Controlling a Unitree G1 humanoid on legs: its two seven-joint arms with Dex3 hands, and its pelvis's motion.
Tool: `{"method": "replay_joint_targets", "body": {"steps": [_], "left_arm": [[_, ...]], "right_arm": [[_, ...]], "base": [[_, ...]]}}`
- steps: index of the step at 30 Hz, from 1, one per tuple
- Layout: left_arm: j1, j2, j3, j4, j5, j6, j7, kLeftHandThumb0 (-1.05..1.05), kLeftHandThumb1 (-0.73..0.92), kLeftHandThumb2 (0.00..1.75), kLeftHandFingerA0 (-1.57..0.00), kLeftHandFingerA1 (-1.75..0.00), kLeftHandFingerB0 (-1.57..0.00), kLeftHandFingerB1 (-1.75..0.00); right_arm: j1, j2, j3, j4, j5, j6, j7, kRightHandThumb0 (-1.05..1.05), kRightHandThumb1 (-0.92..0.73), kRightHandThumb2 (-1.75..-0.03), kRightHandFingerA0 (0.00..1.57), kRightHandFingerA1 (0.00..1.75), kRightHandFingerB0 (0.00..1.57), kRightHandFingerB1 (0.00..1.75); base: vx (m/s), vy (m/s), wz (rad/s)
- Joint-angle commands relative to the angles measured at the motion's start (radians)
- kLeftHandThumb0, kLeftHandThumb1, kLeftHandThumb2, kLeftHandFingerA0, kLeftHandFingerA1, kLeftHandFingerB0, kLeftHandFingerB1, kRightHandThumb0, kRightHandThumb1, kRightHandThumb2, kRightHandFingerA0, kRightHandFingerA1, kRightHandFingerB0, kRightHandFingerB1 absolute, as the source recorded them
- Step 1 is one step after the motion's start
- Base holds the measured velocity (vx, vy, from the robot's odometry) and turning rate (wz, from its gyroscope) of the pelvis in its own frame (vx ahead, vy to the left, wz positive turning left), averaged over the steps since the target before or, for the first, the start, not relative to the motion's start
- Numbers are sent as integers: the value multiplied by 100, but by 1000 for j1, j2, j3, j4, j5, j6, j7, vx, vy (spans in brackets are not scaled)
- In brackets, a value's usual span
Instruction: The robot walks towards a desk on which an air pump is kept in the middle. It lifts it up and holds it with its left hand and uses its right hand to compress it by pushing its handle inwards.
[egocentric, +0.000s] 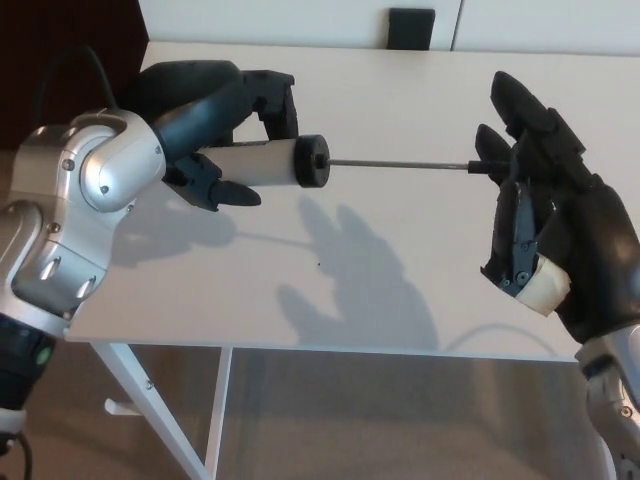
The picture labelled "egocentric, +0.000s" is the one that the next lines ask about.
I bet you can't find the black rectangular cabinet handle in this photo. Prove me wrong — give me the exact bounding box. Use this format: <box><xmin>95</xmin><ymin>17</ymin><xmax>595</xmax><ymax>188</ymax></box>
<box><xmin>387</xmin><ymin>7</ymin><xmax>435</xmax><ymax>51</ymax></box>

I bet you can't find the white hook on desk leg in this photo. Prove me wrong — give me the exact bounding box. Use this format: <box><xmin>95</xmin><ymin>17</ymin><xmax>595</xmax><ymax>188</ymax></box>
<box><xmin>104</xmin><ymin>397</ymin><xmax>144</xmax><ymax>417</ymax></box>

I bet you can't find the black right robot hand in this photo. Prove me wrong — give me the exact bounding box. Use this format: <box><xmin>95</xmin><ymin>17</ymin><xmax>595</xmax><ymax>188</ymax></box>
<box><xmin>473</xmin><ymin>70</ymin><xmax>640</xmax><ymax>346</ymax></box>

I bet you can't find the white cabinet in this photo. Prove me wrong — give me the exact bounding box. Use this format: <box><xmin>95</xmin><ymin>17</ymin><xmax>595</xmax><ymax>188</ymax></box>
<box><xmin>137</xmin><ymin>0</ymin><xmax>640</xmax><ymax>54</ymax></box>

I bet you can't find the white air pump black handle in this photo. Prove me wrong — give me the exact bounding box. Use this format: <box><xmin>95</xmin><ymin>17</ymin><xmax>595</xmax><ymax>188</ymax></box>
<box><xmin>199</xmin><ymin>133</ymin><xmax>517</xmax><ymax>189</ymax></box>

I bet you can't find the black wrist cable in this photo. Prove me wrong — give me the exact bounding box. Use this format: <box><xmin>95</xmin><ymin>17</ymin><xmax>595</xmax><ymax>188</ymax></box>
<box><xmin>34</xmin><ymin>44</ymin><xmax>120</xmax><ymax>126</ymax></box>

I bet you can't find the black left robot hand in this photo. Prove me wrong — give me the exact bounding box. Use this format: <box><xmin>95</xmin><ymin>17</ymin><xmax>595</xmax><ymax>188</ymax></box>
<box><xmin>119</xmin><ymin>59</ymin><xmax>301</xmax><ymax>212</ymax></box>

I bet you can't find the white desk with metal frame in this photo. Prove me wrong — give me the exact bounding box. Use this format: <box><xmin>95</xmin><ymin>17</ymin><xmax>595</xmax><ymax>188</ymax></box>
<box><xmin>64</xmin><ymin>41</ymin><xmax>640</xmax><ymax>480</ymax></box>

